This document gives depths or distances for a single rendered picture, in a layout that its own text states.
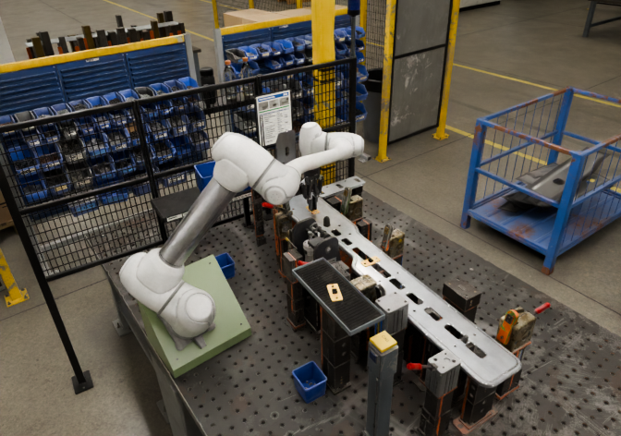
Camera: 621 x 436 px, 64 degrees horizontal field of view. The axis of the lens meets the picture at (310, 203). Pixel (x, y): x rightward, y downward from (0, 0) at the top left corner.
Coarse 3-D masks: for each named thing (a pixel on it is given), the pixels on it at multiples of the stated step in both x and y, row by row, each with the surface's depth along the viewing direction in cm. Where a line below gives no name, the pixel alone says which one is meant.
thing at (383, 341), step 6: (372, 336) 151; (378, 336) 151; (384, 336) 151; (390, 336) 151; (372, 342) 149; (378, 342) 149; (384, 342) 149; (390, 342) 149; (396, 342) 149; (378, 348) 148; (384, 348) 147
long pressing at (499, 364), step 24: (312, 192) 261; (312, 216) 240; (336, 216) 240; (360, 240) 222; (360, 264) 207; (384, 264) 207; (408, 288) 193; (408, 312) 182; (456, 312) 181; (432, 336) 171; (480, 336) 171; (480, 360) 162; (504, 360) 162; (480, 384) 155
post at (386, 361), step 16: (368, 352) 153; (384, 352) 148; (368, 368) 156; (384, 368) 150; (368, 384) 161; (384, 384) 156; (368, 400) 165; (384, 400) 160; (368, 416) 168; (384, 416) 165; (368, 432) 172; (384, 432) 170
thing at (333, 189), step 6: (342, 180) 271; (348, 180) 271; (354, 180) 271; (360, 180) 271; (324, 186) 266; (330, 186) 266; (336, 186) 266; (342, 186) 266; (348, 186) 266; (354, 186) 266; (360, 186) 268; (324, 192) 260; (330, 192) 260; (336, 192) 260; (342, 192) 262; (324, 198) 257
